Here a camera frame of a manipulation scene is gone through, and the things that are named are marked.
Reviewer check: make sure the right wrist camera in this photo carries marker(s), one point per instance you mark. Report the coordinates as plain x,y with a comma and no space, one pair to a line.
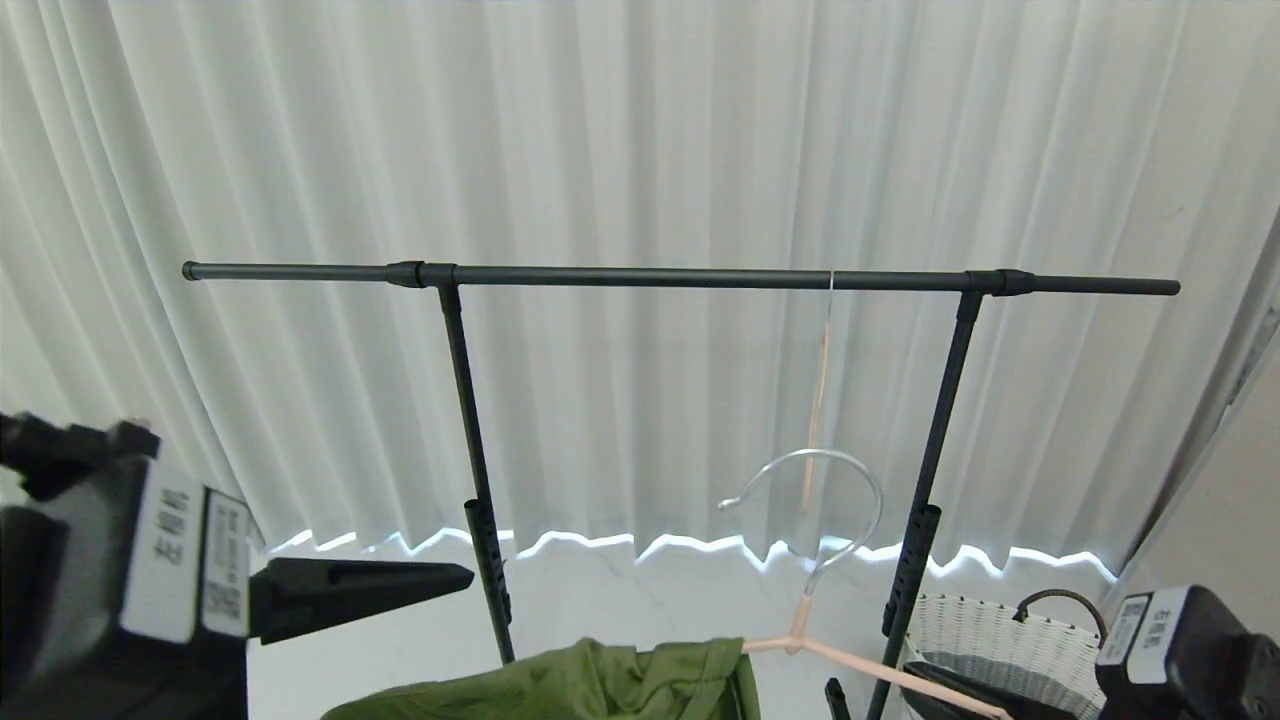
1210,650

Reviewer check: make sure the pink clothes hanger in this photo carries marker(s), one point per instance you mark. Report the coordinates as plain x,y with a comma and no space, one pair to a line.
818,400
802,625

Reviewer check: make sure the green printed shirt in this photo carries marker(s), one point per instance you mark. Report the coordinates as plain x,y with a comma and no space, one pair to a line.
560,690

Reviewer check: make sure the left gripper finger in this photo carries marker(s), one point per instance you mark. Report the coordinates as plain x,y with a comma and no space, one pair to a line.
340,595

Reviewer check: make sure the black clothes rack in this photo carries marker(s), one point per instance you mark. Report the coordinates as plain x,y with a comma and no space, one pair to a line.
700,277

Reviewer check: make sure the white laundry basket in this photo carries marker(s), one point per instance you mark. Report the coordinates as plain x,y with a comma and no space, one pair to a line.
1000,630

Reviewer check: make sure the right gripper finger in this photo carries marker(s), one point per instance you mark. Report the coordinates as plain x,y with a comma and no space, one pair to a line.
925,708
990,692

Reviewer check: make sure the white curtain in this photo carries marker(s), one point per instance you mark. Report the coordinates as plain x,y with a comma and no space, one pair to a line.
600,130

